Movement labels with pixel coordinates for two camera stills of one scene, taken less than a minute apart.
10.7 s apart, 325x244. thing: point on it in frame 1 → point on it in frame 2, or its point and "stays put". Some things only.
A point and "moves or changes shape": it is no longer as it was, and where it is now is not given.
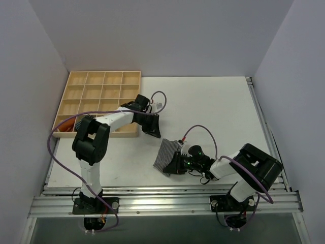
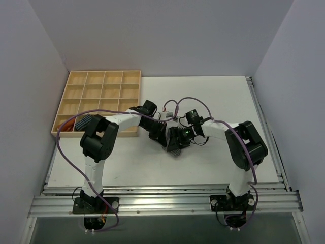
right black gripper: [181, 162] → [176, 138]
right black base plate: [226, 203] stays put
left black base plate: [95, 205] stays put
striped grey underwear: [167, 149] moves or changes shape
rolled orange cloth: [67, 126] stays put
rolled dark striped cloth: [86, 117] stays put
